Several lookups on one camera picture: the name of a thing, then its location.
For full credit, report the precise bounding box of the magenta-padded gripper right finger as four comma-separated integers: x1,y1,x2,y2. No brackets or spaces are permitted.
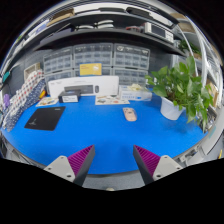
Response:
132,144,184,186

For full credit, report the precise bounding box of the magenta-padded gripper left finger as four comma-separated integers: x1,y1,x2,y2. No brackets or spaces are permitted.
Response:
43,144,96,187

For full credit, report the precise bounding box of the transparent pink computer mouse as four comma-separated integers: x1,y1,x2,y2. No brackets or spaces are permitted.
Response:
122,106,138,123

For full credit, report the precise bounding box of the black mouse pad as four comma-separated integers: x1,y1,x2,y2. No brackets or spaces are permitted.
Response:
23,105,67,132

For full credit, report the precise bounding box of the colourful sticker sheet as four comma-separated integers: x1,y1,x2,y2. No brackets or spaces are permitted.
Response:
35,96,61,108
94,94,131,107

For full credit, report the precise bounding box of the navy polka dot cloth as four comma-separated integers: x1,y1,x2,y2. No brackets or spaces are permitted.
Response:
3,79,47,133

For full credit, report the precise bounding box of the small black box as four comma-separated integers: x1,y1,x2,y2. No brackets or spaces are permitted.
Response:
57,88,82,104

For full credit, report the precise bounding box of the white and blue tissue box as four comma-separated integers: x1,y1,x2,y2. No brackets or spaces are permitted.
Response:
118,83,154,102

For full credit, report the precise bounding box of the green plant in white pot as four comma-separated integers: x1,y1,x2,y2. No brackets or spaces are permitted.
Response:
144,54,215,133

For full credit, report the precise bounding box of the red and blue checkered cloth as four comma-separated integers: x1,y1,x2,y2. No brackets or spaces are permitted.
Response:
9,69,45,116

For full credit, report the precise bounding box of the small purple object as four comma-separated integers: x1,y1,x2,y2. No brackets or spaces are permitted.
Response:
2,93,11,108

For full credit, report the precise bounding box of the white keyboard box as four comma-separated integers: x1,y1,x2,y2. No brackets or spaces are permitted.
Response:
47,75,120,99

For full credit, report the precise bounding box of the white plastic crate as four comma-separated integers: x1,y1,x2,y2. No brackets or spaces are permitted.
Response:
23,62,42,81

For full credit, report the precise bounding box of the yellow card box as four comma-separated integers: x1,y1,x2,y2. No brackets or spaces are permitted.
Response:
78,62,103,77

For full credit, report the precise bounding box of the small teal object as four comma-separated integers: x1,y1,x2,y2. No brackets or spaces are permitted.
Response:
1,71,11,83

